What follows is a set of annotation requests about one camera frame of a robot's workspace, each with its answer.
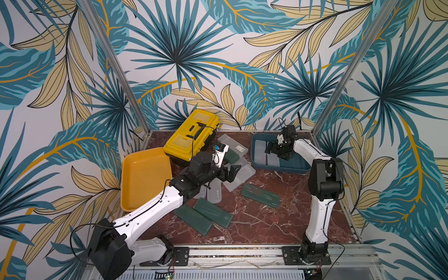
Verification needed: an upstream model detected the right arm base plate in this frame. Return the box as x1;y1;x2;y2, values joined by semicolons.
281;244;332;266

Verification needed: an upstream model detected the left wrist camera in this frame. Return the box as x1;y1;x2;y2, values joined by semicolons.
212;142;229;168

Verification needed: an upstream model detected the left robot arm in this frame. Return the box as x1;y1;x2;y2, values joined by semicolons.
86;152;241;280

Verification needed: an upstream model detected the yellow plastic tray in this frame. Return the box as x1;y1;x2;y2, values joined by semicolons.
121;147;172;212

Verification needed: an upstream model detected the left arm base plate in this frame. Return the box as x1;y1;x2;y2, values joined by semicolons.
140;247;190;267

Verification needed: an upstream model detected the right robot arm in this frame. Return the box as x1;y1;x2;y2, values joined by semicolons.
266;125;344;263

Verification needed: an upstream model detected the yellow black toolbox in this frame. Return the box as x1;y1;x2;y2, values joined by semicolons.
163;109;219;167

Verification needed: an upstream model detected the clear ribbed case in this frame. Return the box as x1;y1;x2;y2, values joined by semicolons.
206;178;222;204
194;186;207;199

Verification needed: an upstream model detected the clear case lower stack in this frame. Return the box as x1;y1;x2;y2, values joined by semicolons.
224;164;256;192

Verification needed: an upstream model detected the green pencil case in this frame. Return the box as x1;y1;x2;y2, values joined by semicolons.
174;204;213;236
193;198;233;228
224;149;240;165
241;184;281;209

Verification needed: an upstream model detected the aluminium front rail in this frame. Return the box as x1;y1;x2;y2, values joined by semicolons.
119;243;385;280

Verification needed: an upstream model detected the teal plastic tray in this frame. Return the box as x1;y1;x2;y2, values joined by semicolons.
250;133;310;175

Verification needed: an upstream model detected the clear rectangular case front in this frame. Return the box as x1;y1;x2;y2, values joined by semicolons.
266;154;280;168

